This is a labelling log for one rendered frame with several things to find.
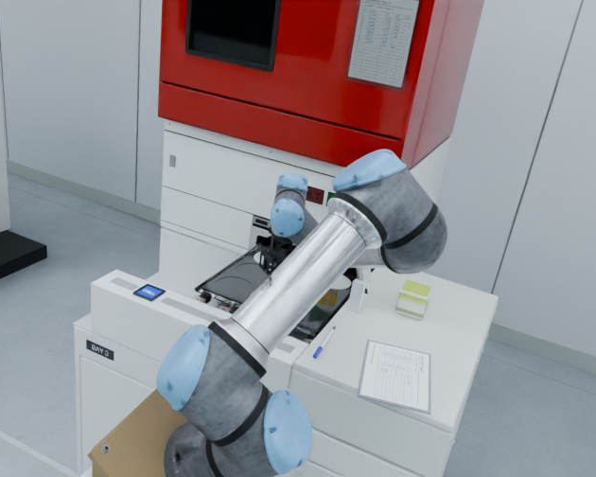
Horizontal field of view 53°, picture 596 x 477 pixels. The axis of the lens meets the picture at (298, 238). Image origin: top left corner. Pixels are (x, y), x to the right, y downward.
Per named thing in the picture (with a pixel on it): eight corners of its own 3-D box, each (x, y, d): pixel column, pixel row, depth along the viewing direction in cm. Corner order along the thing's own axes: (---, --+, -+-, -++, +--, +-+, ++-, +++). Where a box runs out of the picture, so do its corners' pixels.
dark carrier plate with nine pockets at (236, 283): (261, 247, 192) (262, 245, 192) (361, 280, 180) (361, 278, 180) (201, 289, 163) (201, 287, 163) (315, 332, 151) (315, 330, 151)
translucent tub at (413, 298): (399, 300, 158) (405, 277, 155) (428, 309, 156) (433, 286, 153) (394, 312, 151) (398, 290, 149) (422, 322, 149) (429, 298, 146)
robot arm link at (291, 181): (275, 179, 140) (278, 168, 148) (270, 221, 145) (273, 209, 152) (308, 184, 140) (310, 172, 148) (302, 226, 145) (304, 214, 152)
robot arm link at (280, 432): (252, 503, 95) (315, 482, 88) (193, 451, 92) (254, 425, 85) (271, 442, 105) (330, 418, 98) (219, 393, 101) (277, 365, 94)
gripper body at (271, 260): (282, 264, 161) (288, 223, 156) (299, 279, 155) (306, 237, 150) (257, 269, 157) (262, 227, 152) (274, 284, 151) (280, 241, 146)
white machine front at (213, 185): (164, 223, 215) (169, 114, 199) (376, 297, 188) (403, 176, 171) (159, 226, 213) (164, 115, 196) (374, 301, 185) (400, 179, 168)
